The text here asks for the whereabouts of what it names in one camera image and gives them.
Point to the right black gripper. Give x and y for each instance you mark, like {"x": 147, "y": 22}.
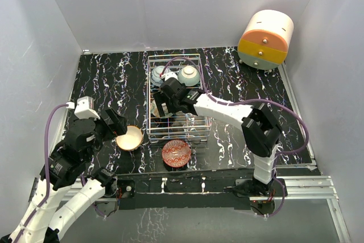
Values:
{"x": 160, "y": 98}

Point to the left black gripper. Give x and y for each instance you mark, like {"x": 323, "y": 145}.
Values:
{"x": 118, "y": 126}

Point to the white bowl brown rim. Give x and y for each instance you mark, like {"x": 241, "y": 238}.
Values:
{"x": 131, "y": 140}

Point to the blue white patterned bowl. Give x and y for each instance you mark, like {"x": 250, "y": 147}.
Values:
{"x": 156, "y": 77}

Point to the pale green bowl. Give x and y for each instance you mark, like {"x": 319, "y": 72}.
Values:
{"x": 189, "y": 76}

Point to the cream bowl leaf pattern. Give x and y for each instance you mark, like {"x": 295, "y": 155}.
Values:
{"x": 154, "y": 109}

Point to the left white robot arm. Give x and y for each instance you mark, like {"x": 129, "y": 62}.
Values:
{"x": 46, "y": 220}

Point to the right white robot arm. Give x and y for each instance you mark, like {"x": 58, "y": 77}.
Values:
{"x": 260, "y": 129}

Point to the red patterned bowl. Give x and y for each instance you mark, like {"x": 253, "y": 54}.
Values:
{"x": 176, "y": 153}

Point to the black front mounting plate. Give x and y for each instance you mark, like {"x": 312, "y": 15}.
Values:
{"x": 225, "y": 188}

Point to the pastel round drawer cabinet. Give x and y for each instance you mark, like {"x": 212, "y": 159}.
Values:
{"x": 265, "y": 42}

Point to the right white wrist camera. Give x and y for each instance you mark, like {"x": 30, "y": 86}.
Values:
{"x": 168, "y": 75}

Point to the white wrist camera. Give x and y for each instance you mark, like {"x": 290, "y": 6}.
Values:
{"x": 168, "y": 75}
{"x": 83, "y": 108}

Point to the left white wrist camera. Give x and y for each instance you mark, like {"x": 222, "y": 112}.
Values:
{"x": 83, "y": 108}

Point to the silver wire dish rack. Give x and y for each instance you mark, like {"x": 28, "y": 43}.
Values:
{"x": 170, "y": 114}

